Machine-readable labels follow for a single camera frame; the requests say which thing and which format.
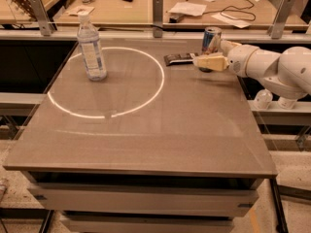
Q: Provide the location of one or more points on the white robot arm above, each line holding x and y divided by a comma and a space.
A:
286, 74

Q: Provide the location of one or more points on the Red Bull can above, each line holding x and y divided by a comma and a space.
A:
211, 43

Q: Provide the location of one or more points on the clear pump bottle left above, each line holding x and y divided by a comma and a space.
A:
263, 99

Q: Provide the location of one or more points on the clear pump bottle right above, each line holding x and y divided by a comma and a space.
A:
286, 103

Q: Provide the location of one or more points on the metal bracket left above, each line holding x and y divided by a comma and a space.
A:
41, 15

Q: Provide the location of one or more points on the clear pump bottle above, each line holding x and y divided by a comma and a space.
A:
263, 99
286, 103

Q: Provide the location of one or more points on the clear plastic water bottle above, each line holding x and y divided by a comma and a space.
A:
89, 42

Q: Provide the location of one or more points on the dark RXBAR chocolate wrapper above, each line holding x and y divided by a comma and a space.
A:
180, 58

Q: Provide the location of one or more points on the small card on desk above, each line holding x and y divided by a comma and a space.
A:
80, 9

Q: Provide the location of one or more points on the white paper sheet right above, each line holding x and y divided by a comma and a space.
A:
231, 20

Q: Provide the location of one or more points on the white drawer cabinet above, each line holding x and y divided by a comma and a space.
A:
101, 208

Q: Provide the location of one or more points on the white paper sheet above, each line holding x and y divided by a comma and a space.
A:
189, 9
231, 20

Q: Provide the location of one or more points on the metal bracket centre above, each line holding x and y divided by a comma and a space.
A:
157, 18

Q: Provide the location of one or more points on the metal bracket right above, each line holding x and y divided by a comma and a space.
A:
275, 31

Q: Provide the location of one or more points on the white paper sheet centre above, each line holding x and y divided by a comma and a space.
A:
189, 9

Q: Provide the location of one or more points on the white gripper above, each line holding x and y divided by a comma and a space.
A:
239, 59

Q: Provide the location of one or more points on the metal bracket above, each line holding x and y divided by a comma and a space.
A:
275, 31
41, 15
157, 18

